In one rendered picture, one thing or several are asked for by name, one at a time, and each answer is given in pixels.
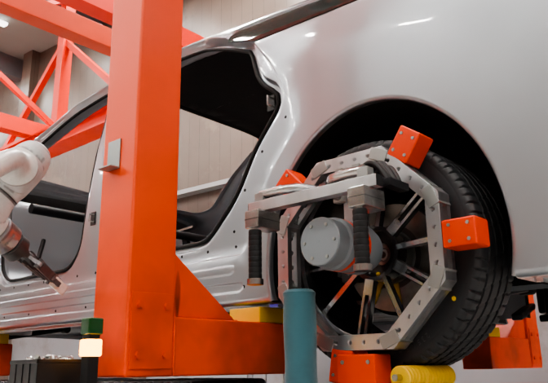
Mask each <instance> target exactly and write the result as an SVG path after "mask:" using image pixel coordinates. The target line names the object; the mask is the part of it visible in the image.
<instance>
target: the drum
mask: <svg viewBox="0 0 548 383"><path fill-rule="evenodd" d="M353 228H354V227H353V222H350V221H347V220H344V219H341V218H326V217H318V218H315V219H313V220H311V221H310V222H309V223H308V224H307V226H306V227H305V229H304V231H303V234H302V238H301V250H302V253H303V256H304V258H305V259H306V260H307V262H309V263H310V264H312V265H313V266H318V267H320V268H322V269H324V270H327V271H335V272H341V273H345V274H351V275H363V274H365V273H366V272H354V271H353V265H354V264H355V254H354V253H355V251H354V246H355V245H354V237H353V235H354V233H353ZM369 252H370V263H371V264H373V269H374V268H375V267H376V266H377V265H378V264H379V263H380V261H381V259H382V241H381V240H380V238H379V237H378V235H377V234H376V233H375V232H374V231H373V229H371V228H370V227H369Z"/></svg>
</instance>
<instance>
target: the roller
mask: <svg viewBox="0 0 548 383"><path fill-rule="evenodd" d="M455 380H456V375H455V371H454V370H453V369H452V368H451V367H450V366H448V365H406V366H405V365H404V366H396V367H394V368H393V369H392V371H391V383H454V382H455Z"/></svg>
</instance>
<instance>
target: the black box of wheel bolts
mask: <svg viewBox="0 0 548 383"><path fill-rule="evenodd" d="M81 363H82V359H74V358H73V356H72V355H70V356H68V355H66V356H64V357H61V356H58V355H55V354H52V355H50V354H47V355H45V356H43V357H40V355H39V354H36V355H35V356H34V358H33V357H32V356H30V357H27V358H26V359H25V360H11V361H10V365H11V367H10V376H9V383H80V375H81Z"/></svg>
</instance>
